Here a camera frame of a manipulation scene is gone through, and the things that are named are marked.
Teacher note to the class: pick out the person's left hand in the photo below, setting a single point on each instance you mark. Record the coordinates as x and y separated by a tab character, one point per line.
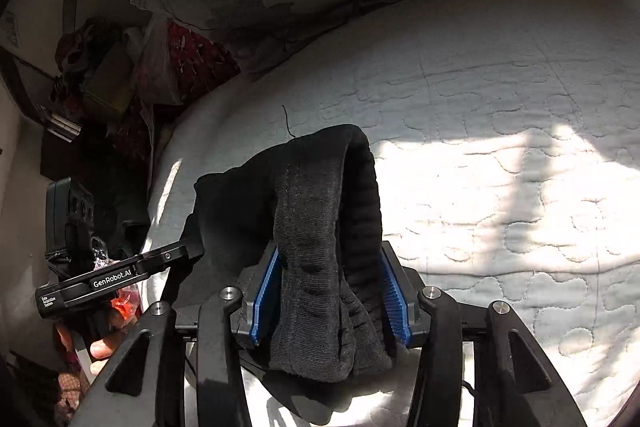
104	351

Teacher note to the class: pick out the reddish patterned cloth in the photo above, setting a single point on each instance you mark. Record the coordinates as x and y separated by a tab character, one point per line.
70	394

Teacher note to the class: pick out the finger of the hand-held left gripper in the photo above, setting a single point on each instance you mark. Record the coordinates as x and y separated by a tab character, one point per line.
172	256

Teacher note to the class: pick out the white quilted bedspread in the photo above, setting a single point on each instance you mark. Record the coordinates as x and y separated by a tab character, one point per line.
500	157

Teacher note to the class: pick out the olive cardboard box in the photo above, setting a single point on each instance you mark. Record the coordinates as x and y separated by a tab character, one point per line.
107	82

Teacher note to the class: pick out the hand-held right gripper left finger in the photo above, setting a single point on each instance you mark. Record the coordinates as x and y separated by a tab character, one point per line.
262	302

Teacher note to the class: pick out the red patterned blanket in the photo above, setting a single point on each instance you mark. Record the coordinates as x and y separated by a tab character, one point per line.
200	57

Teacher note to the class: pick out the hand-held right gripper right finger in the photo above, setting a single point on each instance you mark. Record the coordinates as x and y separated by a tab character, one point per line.
397	307

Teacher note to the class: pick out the orange plastic wrapper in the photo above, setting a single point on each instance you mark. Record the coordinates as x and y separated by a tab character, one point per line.
124	304

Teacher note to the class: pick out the black pants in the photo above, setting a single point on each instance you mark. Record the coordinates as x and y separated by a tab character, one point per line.
310	257

